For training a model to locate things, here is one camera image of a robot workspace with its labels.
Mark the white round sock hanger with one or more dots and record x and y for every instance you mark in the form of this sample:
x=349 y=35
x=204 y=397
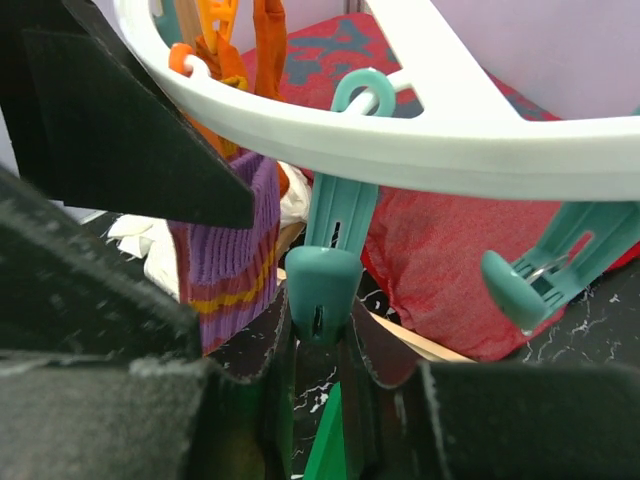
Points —
x=468 y=140

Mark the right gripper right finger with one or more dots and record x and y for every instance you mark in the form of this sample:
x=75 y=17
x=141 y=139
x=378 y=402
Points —
x=407 y=418

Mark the orange sock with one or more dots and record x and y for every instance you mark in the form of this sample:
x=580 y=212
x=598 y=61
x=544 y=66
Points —
x=270 y=30

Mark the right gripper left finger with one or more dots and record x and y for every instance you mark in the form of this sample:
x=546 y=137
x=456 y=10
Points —
x=100 y=374

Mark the purple striped sock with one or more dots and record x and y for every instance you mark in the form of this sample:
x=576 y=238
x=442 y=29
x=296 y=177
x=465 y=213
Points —
x=228 y=276

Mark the orange clip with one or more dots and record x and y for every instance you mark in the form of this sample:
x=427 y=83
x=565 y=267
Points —
x=210 y=35

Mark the green plastic tray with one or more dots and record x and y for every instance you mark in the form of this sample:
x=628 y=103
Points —
x=327 y=460

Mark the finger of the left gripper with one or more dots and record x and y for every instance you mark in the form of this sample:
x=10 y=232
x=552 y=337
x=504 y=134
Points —
x=89 y=127

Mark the teal clip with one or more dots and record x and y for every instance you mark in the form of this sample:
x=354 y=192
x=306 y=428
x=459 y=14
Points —
x=580 y=243
x=323 y=275

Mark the white crumpled cloth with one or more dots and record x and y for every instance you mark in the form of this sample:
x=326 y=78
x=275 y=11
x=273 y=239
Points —
x=149 y=239

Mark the wooden clothes rack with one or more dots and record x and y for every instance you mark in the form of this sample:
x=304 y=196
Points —
x=426 y=348

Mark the red patterned pillow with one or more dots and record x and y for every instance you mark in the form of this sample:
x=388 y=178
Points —
x=423 y=249

